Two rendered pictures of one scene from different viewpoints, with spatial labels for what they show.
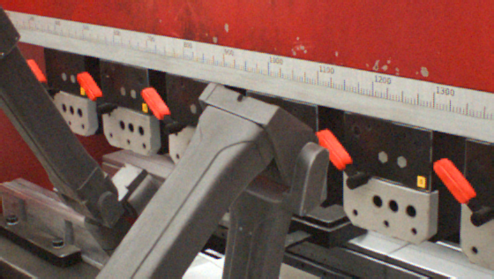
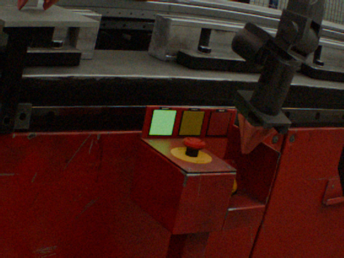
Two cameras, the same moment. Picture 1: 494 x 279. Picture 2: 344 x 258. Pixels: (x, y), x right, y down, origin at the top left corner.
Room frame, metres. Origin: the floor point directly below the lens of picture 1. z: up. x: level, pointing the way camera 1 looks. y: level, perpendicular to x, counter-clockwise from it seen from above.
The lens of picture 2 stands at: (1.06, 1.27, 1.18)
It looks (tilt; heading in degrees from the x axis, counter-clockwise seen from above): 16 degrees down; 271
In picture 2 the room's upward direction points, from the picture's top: 12 degrees clockwise
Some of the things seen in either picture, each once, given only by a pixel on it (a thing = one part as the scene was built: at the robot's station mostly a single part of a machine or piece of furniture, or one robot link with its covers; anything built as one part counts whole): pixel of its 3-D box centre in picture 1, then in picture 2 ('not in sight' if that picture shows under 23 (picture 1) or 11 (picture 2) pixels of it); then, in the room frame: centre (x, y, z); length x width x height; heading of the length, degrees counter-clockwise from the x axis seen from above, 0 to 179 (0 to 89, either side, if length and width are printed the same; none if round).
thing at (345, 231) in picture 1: (298, 232); not in sight; (1.58, -0.14, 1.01); 0.26 x 0.12 x 0.05; 131
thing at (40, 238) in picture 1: (35, 239); not in sight; (1.90, 0.42, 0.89); 0.30 x 0.05 x 0.03; 41
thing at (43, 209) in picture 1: (67, 224); not in sight; (1.90, 0.34, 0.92); 0.50 x 0.06 x 0.10; 41
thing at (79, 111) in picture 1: (83, 87); not in sight; (1.80, 0.26, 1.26); 0.15 x 0.09 x 0.17; 41
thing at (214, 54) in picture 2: not in sight; (237, 62); (0.98, -0.37, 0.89); 0.30 x 0.05 x 0.03; 41
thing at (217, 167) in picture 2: not in sight; (206, 169); (1.01, -0.02, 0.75); 0.20 x 0.16 x 0.18; 36
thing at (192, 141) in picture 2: not in sight; (192, 148); (1.05, 0.02, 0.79); 0.04 x 0.04 x 0.04
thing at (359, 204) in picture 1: (403, 171); not in sight; (1.20, -0.26, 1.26); 0.15 x 0.09 x 0.17; 41
